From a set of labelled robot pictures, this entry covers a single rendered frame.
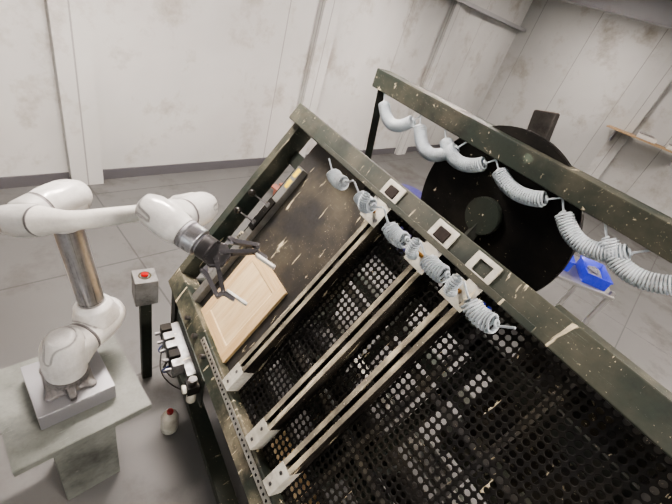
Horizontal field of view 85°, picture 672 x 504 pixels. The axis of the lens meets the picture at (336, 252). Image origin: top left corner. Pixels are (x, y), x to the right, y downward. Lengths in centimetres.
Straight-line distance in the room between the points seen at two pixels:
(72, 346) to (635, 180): 993
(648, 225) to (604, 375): 58
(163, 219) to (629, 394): 128
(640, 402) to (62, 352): 187
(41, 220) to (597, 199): 184
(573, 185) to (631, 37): 878
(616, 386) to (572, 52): 964
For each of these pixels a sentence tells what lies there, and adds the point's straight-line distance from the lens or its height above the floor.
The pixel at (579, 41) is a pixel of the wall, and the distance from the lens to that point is 1052.
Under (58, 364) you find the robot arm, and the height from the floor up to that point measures 104.
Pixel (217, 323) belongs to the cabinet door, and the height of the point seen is 94.
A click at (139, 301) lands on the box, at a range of 239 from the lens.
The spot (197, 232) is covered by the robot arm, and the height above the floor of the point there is 184.
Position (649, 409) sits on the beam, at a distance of 119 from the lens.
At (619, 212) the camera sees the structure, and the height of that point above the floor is 216.
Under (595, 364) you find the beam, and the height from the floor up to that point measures 192.
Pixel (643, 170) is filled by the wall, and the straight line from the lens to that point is 1015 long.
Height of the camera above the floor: 249
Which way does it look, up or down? 34 degrees down
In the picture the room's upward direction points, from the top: 19 degrees clockwise
